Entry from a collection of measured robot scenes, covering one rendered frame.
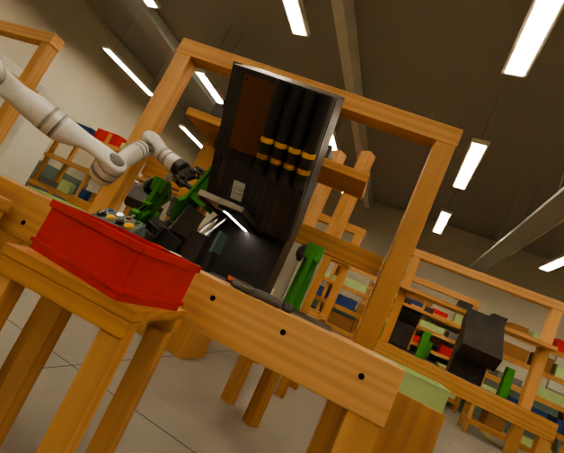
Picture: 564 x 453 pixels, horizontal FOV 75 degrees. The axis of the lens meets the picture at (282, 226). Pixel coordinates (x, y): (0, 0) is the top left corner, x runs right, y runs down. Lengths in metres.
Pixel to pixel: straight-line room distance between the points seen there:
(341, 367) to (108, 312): 0.58
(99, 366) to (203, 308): 0.35
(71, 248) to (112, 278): 0.15
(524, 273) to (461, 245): 1.69
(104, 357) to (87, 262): 0.20
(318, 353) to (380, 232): 10.62
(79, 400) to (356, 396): 0.62
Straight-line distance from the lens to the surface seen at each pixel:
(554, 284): 12.06
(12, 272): 0.95
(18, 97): 1.43
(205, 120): 1.82
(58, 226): 0.97
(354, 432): 1.07
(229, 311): 1.06
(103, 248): 0.85
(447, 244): 11.61
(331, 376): 1.03
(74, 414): 0.86
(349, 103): 1.89
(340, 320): 8.21
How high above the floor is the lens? 0.96
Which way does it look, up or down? 9 degrees up
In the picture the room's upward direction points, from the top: 25 degrees clockwise
